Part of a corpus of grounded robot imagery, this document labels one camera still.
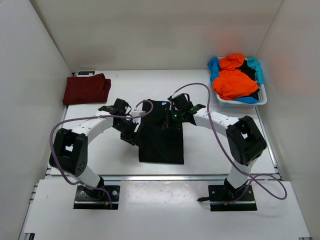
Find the dark red t shirt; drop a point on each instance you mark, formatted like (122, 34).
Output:
(86, 90)

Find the white plastic laundry basket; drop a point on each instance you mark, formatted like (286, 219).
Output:
(250, 102)

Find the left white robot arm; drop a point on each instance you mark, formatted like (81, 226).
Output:
(70, 138)

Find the orange t shirt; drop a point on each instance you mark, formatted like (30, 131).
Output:
(235, 80)

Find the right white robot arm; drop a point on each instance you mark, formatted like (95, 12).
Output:
(245, 141)

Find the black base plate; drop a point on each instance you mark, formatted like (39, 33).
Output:
(223, 199)
(86, 199)

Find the black t shirt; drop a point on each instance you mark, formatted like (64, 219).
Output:
(244, 68)
(161, 142)

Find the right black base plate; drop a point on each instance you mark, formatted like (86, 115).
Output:
(223, 199)

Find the black label sticker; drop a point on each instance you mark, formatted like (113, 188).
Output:
(86, 73)

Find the blue t shirt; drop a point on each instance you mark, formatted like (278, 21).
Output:
(257, 70)

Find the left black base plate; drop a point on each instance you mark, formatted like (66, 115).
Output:
(86, 199)

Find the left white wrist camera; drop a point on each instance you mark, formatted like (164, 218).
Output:
(136, 114)

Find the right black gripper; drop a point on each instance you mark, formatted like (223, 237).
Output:
(174, 110)

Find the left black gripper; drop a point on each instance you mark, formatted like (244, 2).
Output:
(132, 137)

